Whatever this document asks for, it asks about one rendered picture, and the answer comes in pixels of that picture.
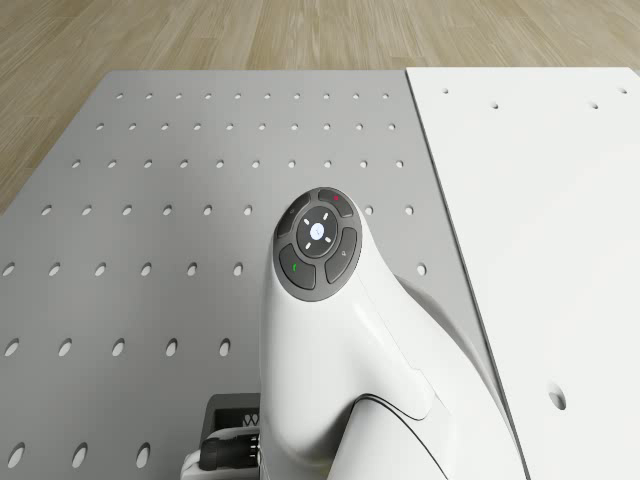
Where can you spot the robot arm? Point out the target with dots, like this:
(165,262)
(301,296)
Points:
(350,350)

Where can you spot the white board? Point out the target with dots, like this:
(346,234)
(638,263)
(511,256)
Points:
(550,250)

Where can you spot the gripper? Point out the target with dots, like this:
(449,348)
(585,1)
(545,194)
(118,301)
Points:
(230,440)

